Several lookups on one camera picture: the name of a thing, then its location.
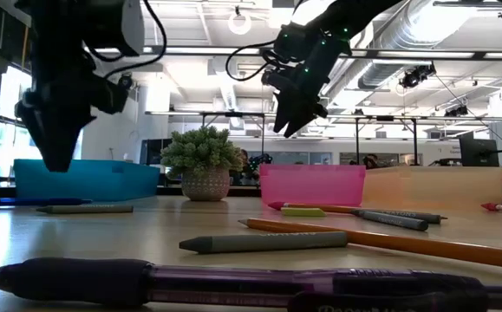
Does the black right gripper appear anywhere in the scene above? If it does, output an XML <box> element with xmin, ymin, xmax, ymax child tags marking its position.
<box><xmin>261</xmin><ymin>23</ymin><xmax>351</xmax><ymax>139</ymax></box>

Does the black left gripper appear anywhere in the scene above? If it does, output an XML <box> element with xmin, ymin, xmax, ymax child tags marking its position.
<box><xmin>15</xmin><ymin>55</ymin><xmax>133</xmax><ymax>172</ymax></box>

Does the blue violet pen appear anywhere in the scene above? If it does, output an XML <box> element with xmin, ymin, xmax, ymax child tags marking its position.
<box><xmin>0</xmin><ymin>197</ymin><xmax>94</xmax><ymax>209</ymax></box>

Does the yellow eraser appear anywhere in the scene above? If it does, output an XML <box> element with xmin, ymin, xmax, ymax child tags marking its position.
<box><xmin>280</xmin><ymin>206</ymin><xmax>328</xmax><ymax>218</ymax></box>

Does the dark purple pen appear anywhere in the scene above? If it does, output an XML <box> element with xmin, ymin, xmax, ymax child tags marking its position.
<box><xmin>0</xmin><ymin>257</ymin><xmax>502</xmax><ymax>312</ymax></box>

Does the blue plastic bin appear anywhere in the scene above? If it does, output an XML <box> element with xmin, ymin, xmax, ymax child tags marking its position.
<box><xmin>13</xmin><ymin>159</ymin><xmax>161</xmax><ymax>203</ymax></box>

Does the large window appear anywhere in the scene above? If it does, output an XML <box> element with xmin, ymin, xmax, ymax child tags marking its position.
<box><xmin>0</xmin><ymin>64</ymin><xmax>33</xmax><ymax>177</ymax></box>

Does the pink plastic bin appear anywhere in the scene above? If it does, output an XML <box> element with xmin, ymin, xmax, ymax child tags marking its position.
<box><xmin>258</xmin><ymin>163</ymin><xmax>367</xmax><ymax>208</ymax></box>

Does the person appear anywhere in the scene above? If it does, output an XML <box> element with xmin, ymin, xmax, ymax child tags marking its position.
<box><xmin>362</xmin><ymin>153</ymin><xmax>386</xmax><ymax>171</ymax></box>

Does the dark background screen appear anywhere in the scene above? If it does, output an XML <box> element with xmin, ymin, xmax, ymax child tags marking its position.
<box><xmin>140</xmin><ymin>138</ymin><xmax>173</xmax><ymax>166</ymax></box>

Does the green succulent in white pot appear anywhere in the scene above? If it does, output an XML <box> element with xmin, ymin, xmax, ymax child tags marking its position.
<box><xmin>160</xmin><ymin>125</ymin><xmax>244</xmax><ymax>203</ymax></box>

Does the overhead light bar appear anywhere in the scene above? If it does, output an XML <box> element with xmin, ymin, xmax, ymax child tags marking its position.
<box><xmin>83</xmin><ymin>42</ymin><xmax>502</xmax><ymax>62</ymax></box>

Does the orange plastic bin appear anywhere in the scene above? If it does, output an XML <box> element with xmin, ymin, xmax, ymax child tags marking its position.
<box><xmin>362</xmin><ymin>166</ymin><xmax>502</xmax><ymax>209</ymax></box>

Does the black monitor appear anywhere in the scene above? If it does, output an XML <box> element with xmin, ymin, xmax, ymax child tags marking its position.
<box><xmin>458</xmin><ymin>137</ymin><xmax>500</xmax><ymax>168</ymax></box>

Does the black background gantry frame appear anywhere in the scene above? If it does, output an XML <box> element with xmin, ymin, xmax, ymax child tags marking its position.
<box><xmin>145</xmin><ymin>110</ymin><xmax>421</xmax><ymax>166</ymax></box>

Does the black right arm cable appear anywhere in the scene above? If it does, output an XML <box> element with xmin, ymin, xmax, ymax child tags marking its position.
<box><xmin>225</xmin><ymin>40</ymin><xmax>278</xmax><ymax>83</ymax></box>

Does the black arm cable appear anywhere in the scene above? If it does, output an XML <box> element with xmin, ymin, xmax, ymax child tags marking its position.
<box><xmin>83</xmin><ymin>0</ymin><xmax>168</xmax><ymax>81</ymax></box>
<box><xmin>225</xmin><ymin>40</ymin><xmax>278</xmax><ymax>83</ymax></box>

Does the white ring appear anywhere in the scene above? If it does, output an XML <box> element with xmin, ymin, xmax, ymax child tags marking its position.
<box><xmin>227</xmin><ymin>11</ymin><xmax>253</xmax><ymax>36</ymax></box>

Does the silver air duct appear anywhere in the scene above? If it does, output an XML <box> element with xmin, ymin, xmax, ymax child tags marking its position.
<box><xmin>319</xmin><ymin>0</ymin><xmax>486</xmax><ymax>90</ymax></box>

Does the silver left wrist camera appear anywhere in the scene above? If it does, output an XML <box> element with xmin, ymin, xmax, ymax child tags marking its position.
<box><xmin>120</xmin><ymin>0</ymin><xmax>146</xmax><ymax>56</ymax></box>

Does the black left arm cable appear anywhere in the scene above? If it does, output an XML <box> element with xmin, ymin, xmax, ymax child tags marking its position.
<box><xmin>83</xmin><ymin>0</ymin><xmax>168</xmax><ymax>81</ymax></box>

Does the small black ceiling camera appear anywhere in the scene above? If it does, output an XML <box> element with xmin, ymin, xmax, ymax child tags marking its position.
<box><xmin>444</xmin><ymin>105</ymin><xmax>469</xmax><ymax>118</ymax></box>

